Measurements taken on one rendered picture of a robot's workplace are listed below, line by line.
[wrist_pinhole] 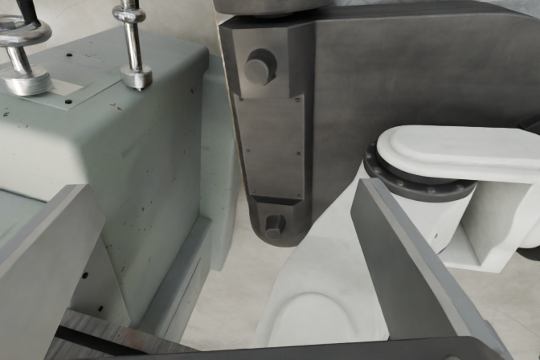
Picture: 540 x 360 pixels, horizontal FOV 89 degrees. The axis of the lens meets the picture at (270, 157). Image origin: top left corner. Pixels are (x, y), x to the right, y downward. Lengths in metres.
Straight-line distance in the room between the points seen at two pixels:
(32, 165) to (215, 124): 0.58
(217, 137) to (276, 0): 0.70
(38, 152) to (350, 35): 0.54
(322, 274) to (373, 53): 0.33
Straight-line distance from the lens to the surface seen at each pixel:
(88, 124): 0.58
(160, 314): 1.19
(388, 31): 0.47
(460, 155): 0.40
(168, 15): 1.19
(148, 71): 0.65
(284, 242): 0.71
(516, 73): 0.54
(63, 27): 1.50
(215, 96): 0.98
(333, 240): 0.32
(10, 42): 0.60
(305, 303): 0.23
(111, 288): 0.82
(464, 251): 0.53
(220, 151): 1.09
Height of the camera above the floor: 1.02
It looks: 52 degrees down
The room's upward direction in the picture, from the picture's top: 161 degrees counter-clockwise
